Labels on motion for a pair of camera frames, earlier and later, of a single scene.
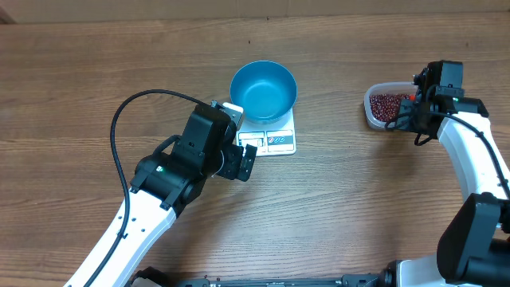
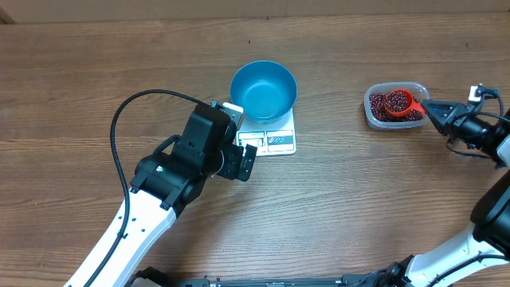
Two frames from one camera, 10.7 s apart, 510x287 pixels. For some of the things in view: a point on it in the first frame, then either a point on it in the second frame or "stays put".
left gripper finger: (248, 162) stays put
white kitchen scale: (271, 139) stays put
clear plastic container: (382, 101) stays put
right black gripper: (413, 128) → (458, 109)
